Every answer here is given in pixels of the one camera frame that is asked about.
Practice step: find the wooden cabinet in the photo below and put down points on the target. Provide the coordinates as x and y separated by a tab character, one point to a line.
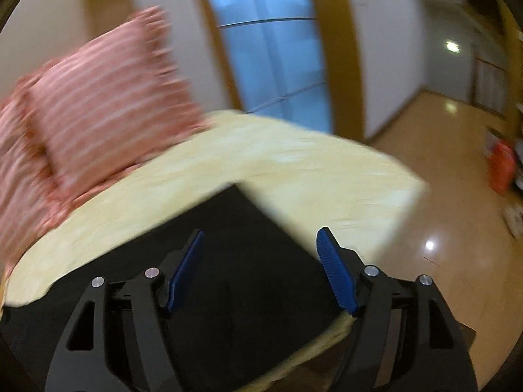
488	77

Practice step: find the black pants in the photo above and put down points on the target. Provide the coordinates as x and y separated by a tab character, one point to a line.
249	261

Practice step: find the large pink striped pillow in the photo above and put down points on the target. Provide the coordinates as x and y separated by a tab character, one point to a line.
110	98

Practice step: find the orange bag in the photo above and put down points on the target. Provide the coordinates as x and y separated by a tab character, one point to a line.
501	165

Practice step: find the small pink striped pillow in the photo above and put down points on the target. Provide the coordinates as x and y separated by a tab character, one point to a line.
24	179

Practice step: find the bed with yellow sheet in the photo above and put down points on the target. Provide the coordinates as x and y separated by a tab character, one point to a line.
310	163

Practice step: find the frosted glass door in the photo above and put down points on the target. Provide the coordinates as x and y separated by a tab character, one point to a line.
269	41

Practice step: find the wooden door frame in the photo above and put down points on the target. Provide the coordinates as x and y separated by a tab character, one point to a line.
335	49

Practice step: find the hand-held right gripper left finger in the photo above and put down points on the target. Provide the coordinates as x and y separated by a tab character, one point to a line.
186	269

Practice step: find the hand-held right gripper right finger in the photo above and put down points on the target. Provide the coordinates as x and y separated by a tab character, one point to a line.
337	271

